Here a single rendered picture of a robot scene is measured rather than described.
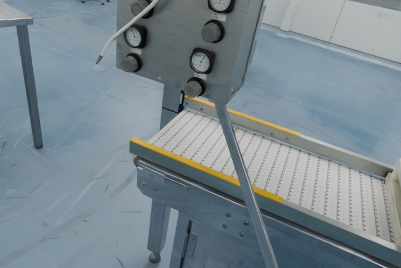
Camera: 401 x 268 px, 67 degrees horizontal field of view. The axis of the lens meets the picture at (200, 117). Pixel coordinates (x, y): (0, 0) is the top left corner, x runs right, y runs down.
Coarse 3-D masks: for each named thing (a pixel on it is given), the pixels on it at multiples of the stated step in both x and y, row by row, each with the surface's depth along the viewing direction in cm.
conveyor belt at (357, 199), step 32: (192, 128) 81; (192, 160) 70; (224, 160) 71; (256, 160) 73; (288, 160) 75; (320, 160) 78; (288, 192) 65; (320, 192) 67; (352, 192) 69; (384, 192) 70; (352, 224) 60; (384, 224) 61
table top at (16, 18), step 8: (0, 8) 153; (8, 8) 155; (0, 16) 143; (8, 16) 145; (16, 16) 147; (24, 16) 149; (0, 24) 139; (8, 24) 142; (16, 24) 145; (24, 24) 148
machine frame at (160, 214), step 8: (168, 88) 91; (176, 88) 90; (168, 96) 93; (176, 96) 91; (168, 104) 94; (176, 104) 93; (168, 112) 95; (176, 112) 94; (168, 120) 96; (160, 128) 99; (152, 200) 116; (152, 208) 118; (160, 208) 116; (168, 208) 119; (152, 216) 120; (160, 216) 118; (168, 216) 123; (152, 224) 122; (160, 224) 120; (152, 232) 124; (160, 232) 122; (152, 240) 127; (160, 240) 125; (152, 248) 129; (160, 248) 128; (152, 256) 134; (160, 256) 136
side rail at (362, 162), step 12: (192, 108) 89; (204, 108) 87; (240, 120) 84; (264, 132) 83; (276, 132) 81; (300, 144) 80; (312, 144) 79; (324, 144) 78; (336, 156) 77; (348, 156) 76; (360, 156) 75; (360, 168) 76; (372, 168) 75; (384, 168) 74
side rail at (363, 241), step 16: (160, 160) 65; (192, 176) 63; (208, 176) 61; (224, 192) 61; (240, 192) 60; (272, 208) 58; (288, 208) 57; (304, 208) 57; (304, 224) 57; (320, 224) 55; (336, 224) 54; (336, 240) 55; (352, 240) 54; (368, 240) 53; (384, 240) 53; (384, 256) 53; (400, 256) 52
